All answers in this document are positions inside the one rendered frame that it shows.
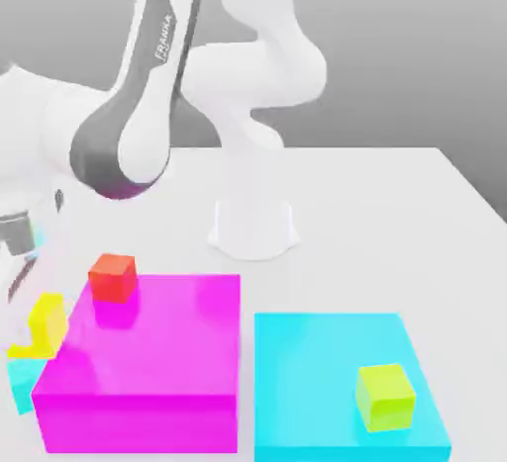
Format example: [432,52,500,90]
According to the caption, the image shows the small red cube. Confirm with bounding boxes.
[87,253,139,306]

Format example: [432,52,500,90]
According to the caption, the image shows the small yellow cube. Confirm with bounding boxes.
[6,291,69,361]

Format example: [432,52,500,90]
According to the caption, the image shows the small cyan cube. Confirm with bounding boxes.
[6,357,50,416]

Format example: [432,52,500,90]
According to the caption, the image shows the large cyan box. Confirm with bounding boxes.
[253,312,454,462]

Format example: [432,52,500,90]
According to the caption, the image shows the small lime green cube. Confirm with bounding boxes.
[355,363,418,434]

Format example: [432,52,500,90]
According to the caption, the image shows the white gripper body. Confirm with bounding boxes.
[0,249,66,326]

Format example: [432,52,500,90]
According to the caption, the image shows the large magenta box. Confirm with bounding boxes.
[30,273,243,455]

